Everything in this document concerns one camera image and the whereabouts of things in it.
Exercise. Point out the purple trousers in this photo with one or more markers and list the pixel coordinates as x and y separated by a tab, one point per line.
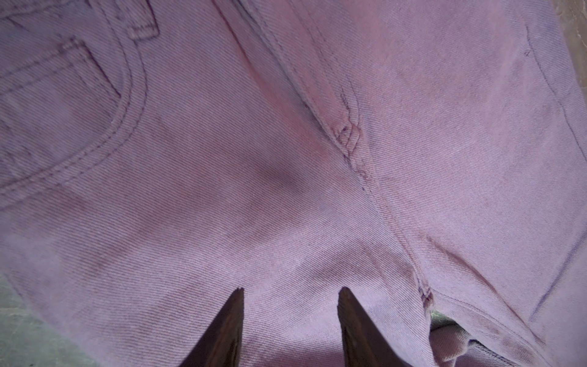
428	155

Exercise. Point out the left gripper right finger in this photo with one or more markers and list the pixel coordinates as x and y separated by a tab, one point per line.
362	342

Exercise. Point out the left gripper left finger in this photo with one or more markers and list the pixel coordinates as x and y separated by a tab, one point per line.
221	344

